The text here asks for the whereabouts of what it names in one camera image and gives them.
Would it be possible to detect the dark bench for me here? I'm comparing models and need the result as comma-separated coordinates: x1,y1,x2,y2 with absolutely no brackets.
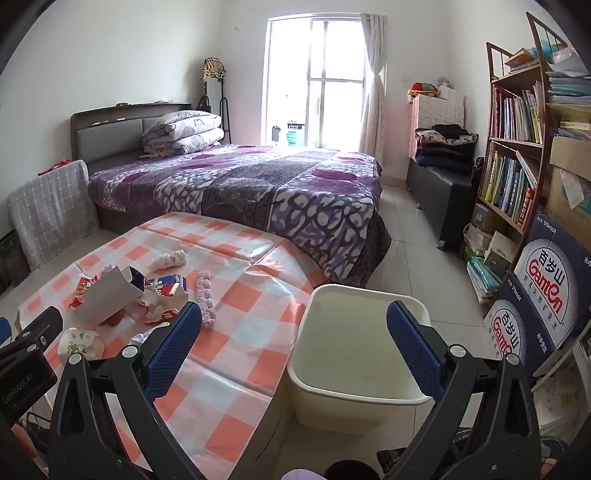
405,157,477,252

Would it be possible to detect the blue water carton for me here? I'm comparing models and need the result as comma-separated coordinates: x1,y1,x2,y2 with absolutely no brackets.
482,299,575,376
512,210,591,334

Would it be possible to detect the dark board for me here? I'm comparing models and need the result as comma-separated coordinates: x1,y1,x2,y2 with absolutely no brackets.
0,231,31,294

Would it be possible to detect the plaid scarf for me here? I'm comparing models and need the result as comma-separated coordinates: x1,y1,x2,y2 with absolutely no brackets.
202,58,227,85

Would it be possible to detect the folded white quilt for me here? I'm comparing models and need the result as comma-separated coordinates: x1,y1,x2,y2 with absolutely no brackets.
141,110,225,155

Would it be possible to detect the row of upright books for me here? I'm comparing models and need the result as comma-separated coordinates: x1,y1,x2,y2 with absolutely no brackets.
492,82,546,145
479,151,539,230

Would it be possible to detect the orange checked tablecloth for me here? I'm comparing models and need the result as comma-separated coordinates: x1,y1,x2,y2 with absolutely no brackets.
16,212,319,480

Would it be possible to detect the window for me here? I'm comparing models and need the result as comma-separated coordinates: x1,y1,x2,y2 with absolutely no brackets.
264,16,370,151

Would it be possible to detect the stack of books and papers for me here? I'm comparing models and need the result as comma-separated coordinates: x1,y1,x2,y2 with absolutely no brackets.
463,224,508,305

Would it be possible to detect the stack of loose papers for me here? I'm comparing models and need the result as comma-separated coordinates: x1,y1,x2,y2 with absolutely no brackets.
544,44,591,139

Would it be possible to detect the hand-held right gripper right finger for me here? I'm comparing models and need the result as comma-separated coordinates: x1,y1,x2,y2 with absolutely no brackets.
383,300,543,480

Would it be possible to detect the brown cardboard box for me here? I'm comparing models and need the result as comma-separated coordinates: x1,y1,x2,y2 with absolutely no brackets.
546,136,591,228

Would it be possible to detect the crumpled white tissue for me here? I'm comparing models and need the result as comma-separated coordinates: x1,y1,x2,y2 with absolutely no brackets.
151,249,187,271

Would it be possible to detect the red snack packet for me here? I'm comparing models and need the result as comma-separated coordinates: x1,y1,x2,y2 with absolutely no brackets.
68,273,100,311

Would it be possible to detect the cream plastic bin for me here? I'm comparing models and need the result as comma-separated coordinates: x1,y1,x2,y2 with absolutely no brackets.
287,284,432,435

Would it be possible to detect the pile of folded clothes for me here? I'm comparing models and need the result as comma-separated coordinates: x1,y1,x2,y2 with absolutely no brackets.
414,124,478,166

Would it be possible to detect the white drawer cabinet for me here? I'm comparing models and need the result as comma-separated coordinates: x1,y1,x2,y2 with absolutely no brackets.
409,90,465,136

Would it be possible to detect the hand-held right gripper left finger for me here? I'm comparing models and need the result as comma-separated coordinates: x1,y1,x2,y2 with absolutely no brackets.
48,301,204,480

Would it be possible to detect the grey checked cushion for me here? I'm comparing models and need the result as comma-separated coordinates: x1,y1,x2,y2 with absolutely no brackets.
8,159,100,271

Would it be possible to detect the black coat stand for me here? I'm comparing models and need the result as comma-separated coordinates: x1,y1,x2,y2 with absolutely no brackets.
196,78,232,145

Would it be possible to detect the white curtain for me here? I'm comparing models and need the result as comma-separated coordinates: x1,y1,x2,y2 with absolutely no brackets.
359,13,387,160

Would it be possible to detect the dark bed frame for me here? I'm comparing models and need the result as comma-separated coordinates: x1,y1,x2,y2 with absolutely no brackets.
70,102,192,234

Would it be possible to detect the wooden bookshelf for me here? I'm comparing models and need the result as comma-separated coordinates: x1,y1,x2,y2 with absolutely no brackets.
462,11,591,305

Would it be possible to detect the red cloth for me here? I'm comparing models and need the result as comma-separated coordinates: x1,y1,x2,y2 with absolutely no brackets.
38,158,72,176

